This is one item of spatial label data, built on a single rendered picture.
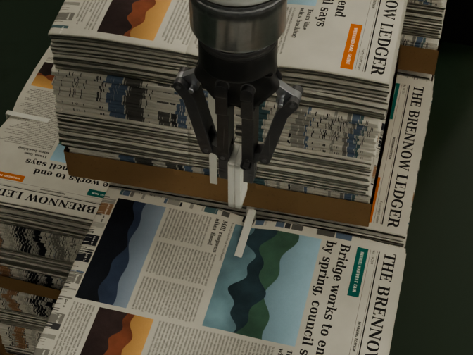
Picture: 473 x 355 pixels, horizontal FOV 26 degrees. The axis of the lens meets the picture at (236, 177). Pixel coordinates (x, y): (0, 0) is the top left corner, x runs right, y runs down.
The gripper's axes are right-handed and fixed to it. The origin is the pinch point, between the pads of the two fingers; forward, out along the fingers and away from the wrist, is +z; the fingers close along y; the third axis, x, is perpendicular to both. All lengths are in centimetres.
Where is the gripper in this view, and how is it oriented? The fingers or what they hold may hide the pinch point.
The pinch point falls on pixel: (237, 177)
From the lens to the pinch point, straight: 110.0
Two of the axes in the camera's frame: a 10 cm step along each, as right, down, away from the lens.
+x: -2.4, 7.1, -6.6
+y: -9.7, -1.8, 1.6
